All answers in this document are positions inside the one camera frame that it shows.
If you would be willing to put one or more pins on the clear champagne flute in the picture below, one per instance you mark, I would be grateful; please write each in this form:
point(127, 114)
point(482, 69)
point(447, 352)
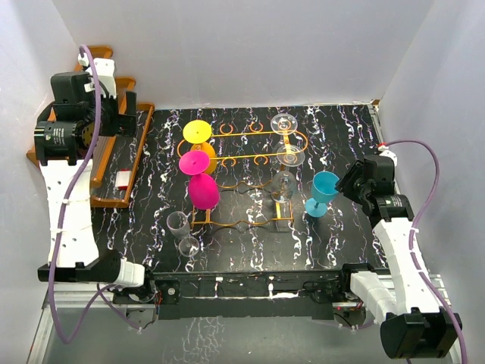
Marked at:
point(178, 224)

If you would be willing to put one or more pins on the tall clear wine glass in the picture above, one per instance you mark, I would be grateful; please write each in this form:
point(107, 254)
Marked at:
point(284, 124)

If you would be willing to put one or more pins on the pink plastic wine glass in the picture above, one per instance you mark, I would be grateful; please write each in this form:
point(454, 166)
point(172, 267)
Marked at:
point(203, 191)

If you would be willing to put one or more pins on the red white small box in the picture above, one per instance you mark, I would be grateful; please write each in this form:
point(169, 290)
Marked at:
point(122, 180)

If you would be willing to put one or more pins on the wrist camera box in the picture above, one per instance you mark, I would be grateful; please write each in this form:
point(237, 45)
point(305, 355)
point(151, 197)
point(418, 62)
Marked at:
point(385, 151)
point(105, 69)

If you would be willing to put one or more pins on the orange plastic wine glass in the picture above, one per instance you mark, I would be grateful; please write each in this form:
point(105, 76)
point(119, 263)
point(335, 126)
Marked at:
point(198, 132)

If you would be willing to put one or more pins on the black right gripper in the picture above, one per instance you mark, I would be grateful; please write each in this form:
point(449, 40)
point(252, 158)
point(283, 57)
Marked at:
point(345, 183)

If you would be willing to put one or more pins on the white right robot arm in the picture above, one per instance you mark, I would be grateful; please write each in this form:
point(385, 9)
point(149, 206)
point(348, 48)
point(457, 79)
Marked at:
point(412, 316)

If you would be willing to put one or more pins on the gold wire wine glass rack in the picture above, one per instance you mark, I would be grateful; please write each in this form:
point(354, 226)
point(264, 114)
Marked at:
point(282, 212)

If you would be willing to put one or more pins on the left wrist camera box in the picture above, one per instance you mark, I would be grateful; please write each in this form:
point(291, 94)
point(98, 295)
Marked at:
point(105, 69)

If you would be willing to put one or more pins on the black base bar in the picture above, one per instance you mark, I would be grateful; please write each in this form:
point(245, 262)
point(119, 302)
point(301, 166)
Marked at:
point(260, 294)

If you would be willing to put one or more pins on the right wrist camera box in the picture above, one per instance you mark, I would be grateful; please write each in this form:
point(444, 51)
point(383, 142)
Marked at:
point(385, 151)

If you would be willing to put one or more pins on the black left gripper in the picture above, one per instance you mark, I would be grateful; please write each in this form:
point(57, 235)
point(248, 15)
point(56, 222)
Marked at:
point(121, 124)

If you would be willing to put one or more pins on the short clear wine glass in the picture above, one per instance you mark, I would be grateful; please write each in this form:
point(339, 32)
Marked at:
point(284, 183)

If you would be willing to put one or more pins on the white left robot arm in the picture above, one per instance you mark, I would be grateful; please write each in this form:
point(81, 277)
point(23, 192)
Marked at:
point(74, 255)

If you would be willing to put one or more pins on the blue plastic wine glass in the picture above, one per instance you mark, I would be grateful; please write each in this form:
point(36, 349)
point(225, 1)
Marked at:
point(323, 192)

